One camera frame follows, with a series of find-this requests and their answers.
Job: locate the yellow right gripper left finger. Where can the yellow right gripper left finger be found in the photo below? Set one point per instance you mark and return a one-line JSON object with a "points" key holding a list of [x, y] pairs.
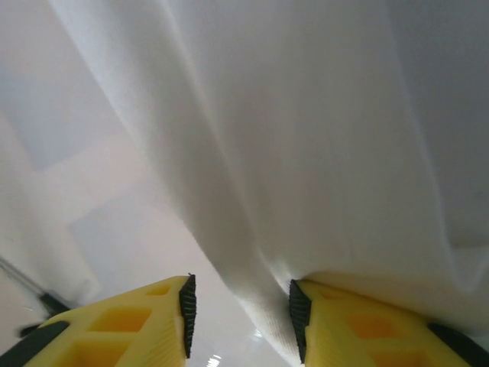
{"points": [[126, 336]]}

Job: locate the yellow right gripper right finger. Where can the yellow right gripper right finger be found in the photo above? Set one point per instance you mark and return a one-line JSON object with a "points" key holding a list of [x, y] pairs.
{"points": [[355, 340]]}

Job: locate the white t-shirt with black print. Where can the white t-shirt with black print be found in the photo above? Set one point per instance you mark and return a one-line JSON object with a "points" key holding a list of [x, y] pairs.
{"points": [[305, 153]]}

